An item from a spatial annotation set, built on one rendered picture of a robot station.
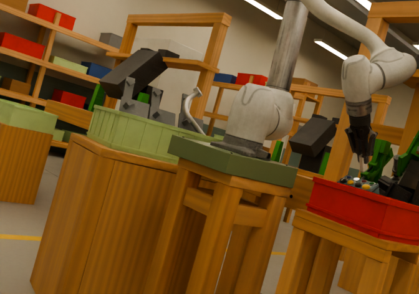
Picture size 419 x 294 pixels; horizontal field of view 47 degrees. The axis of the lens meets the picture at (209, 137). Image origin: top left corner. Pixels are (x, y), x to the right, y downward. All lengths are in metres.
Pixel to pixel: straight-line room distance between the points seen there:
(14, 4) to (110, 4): 1.96
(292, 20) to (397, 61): 0.48
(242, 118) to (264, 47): 9.82
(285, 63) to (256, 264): 0.81
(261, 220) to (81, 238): 0.77
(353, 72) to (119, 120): 1.01
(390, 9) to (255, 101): 1.29
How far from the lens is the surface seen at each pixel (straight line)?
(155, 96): 2.55
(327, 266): 1.82
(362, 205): 1.54
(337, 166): 2.75
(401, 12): 2.83
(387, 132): 2.74
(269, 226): 1.84
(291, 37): 2.04
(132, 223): 2.18
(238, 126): 1.79
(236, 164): 1.63
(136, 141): 2.17
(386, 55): 1.83
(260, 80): 8.19
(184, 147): 1.80
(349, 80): 1.74
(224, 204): 1.66
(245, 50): 11.12
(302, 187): 2.10
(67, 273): 2.17
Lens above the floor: 0.94
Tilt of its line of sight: level
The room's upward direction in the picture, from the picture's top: 16 degrees clockwise
